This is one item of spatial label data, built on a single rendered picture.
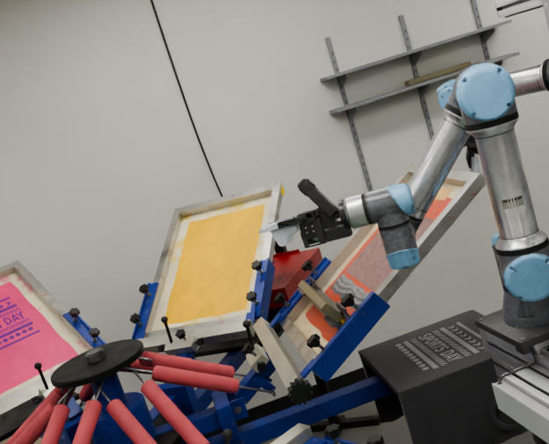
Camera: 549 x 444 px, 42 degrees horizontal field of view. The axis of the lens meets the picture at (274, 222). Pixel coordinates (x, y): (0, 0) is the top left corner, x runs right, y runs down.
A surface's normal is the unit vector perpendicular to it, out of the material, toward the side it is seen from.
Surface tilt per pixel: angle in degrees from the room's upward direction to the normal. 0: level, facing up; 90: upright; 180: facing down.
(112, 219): 90
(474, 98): 82
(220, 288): 32
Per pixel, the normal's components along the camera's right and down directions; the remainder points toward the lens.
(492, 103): -0.22, 0.11
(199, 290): -0.42, -0.65
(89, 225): 0.18, 0.13
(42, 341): 0.08, -0.82
